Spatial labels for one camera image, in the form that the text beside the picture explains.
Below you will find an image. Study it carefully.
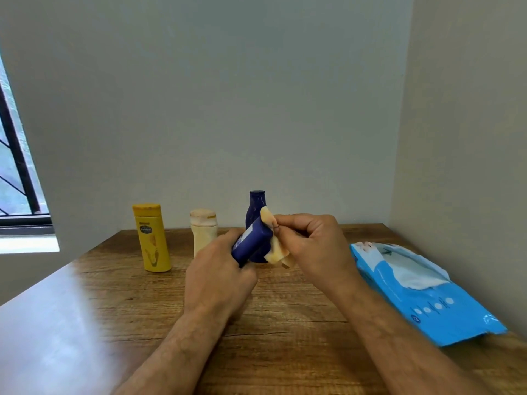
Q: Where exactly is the cream wet wipe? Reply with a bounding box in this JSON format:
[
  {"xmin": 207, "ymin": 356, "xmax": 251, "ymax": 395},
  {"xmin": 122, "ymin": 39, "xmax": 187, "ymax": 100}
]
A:
[{"xmin": 260, "ymin": 206, "xmax": 296, "ymax": 269}]

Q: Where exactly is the dark blue labelled bottle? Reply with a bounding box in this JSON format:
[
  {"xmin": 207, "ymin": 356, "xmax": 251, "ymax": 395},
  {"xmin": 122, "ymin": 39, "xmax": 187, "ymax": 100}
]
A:
[{"xmin": 231, "ymin": 218, "xmax": 274, "ymax": 269}]

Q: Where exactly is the person's left hand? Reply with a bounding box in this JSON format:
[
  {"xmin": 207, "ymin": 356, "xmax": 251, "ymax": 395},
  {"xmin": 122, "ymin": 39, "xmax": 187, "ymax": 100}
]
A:
[{"xmin": 184, "ymin": 228, "xmax": 259, "ymax": 322}]

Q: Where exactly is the white window sill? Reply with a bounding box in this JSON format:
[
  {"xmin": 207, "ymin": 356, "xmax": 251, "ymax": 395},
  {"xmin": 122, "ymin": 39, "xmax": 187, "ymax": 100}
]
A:
[{"xmin": 0, "ymin": 235, "xmax": 61, "ymax": 255}]

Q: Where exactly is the window with black grille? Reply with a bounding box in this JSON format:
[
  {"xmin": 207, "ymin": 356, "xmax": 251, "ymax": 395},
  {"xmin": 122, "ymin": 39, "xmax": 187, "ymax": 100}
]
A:
[{"xmin": 0, "ymin": 53, "xmax": 53, "ymax": 227}]

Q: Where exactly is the yellow lotion bottle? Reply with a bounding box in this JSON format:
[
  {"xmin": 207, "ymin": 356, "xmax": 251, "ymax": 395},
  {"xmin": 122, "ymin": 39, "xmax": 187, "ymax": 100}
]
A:
[{"xmin": 132, "ymin": 203, "xmax": 172, "ymax": 273}]

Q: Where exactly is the person's right hand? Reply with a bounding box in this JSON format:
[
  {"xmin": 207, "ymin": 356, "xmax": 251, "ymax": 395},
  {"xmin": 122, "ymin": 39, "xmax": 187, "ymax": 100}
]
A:
[{"xmin": 273, "ymin": 214, "xmax": 364, "ymax": 297}]

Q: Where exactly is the cream white bottle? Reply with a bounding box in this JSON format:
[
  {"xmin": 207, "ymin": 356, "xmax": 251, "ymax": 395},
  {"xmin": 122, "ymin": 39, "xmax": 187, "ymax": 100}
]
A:
[{"xmin": 190, "ymin": 209, "xmax": 218, "ymax": 258}]

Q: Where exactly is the blue wet wipes pack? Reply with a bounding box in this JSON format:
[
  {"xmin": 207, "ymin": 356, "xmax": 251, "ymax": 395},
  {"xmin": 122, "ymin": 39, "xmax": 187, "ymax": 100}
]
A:
[{"xmin": 349, "ymin": 241, "xmax": 508, "ymax": 348}]

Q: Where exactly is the person's left forearm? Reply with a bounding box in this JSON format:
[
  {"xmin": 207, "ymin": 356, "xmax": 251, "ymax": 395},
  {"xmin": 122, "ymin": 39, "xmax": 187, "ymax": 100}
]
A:
[{"xmin": 111, "ymin": 310, "xmax": 232, "ymax": 395}]

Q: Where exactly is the dark blue plain bottle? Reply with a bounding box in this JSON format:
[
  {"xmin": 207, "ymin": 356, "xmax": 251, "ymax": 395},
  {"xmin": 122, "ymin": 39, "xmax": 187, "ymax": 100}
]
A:
[{"xmin": 245, "ymin": 191, "xmax": 271, "ymax": 264}]

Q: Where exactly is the person's right forearm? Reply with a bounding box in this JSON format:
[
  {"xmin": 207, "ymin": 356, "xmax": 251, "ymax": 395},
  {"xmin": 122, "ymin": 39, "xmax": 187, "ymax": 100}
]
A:
[{"xmin": 327, "ymin": 277, "xmax": 495, "ymax": 395}]

